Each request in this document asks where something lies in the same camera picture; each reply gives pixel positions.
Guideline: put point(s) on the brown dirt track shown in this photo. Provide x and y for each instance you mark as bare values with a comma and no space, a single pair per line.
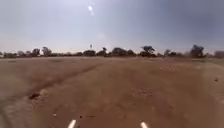
113,90

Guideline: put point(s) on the robot's own part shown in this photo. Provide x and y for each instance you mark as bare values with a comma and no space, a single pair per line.
143,125
72,124

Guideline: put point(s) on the row of trees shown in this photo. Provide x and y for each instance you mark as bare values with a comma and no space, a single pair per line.
118,52

